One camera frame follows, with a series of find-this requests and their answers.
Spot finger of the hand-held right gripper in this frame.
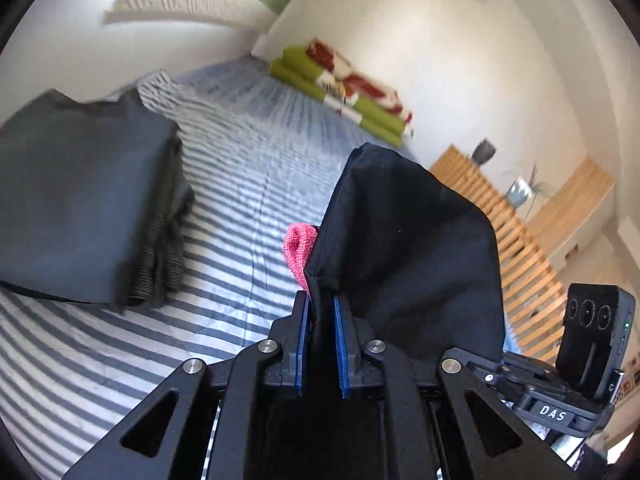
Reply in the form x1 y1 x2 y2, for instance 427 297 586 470
482 350 566 398

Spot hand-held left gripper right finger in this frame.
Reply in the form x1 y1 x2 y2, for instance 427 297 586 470
332 295 576 480

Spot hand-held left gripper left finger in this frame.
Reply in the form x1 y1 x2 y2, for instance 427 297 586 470
62 290 308 480

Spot black pants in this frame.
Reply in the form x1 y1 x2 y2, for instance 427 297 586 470
282 142 503 401

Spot dark mesh folded garment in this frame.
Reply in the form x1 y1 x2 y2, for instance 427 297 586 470
125 132 197 311

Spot white potted plant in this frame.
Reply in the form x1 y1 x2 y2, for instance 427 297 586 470
502 162 553 221

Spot striped bed quilt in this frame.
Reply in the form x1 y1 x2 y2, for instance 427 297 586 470
0 55 431 480

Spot red floral folded blanket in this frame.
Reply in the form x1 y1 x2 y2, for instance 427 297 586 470
306 37 413 126

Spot black folded garment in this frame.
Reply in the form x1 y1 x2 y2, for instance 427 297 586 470
0 89 182 311

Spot green folded quilt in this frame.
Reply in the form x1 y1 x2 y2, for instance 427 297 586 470
269 46 413 148

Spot wooden slatted bed rail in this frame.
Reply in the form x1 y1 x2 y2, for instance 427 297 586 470
429 144 568 366

